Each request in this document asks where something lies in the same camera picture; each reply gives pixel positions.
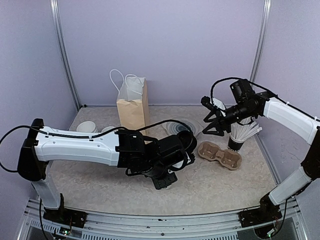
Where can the aluminium frame post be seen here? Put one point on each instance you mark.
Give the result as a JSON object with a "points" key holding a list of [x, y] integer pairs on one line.
{"points": [[261, 39], [54, 5]]}

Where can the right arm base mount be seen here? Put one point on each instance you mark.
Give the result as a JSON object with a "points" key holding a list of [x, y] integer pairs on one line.
{"points": [[266, 212]]}

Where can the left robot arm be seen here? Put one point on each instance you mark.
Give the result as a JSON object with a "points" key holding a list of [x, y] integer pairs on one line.
{"points": [[44, 145]]}

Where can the black cup of straws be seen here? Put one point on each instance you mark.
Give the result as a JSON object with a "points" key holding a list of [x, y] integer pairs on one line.
{"points": [[242, 131]]}

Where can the black lid stack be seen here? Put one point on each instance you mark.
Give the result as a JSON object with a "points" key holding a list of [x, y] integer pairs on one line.
{"points": [[188, 140]]}

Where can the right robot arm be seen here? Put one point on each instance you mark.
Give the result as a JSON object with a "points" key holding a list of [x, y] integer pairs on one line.
{"points": [[291, 139]]}

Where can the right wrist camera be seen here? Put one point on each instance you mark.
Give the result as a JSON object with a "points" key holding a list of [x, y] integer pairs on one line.
{"points": [[213, 104]]}

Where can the cardboard cup carrier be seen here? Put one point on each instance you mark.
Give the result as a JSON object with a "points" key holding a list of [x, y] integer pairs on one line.
{"points": [[212, 152]]}

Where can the left aluminium frame post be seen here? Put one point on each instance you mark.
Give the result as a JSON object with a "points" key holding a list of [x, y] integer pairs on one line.
{"points": [[54, 5]]}

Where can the white paper cup stack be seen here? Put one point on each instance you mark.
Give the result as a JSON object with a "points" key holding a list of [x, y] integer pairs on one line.
{"points": [[87, 127]]}

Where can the right aluminium frame post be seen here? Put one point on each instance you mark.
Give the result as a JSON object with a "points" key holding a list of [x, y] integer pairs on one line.
{"points": [[261, 39]]}

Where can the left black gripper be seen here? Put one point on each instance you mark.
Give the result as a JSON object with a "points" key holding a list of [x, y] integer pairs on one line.
{"points": [[161, 184]]}

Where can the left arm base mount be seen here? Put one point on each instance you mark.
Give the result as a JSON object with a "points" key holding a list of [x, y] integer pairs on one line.
{"points": [[66, 216]]}

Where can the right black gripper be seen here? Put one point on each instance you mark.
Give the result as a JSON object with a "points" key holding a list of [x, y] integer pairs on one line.
{"points": [[221, 132]]}

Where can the blue ceramic mug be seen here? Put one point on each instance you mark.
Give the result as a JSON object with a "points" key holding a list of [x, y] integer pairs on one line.
{"points": [[108, 128]]}

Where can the brown paper bag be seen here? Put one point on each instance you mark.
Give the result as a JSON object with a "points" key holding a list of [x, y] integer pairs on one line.
{"points": [[132, 101]]}

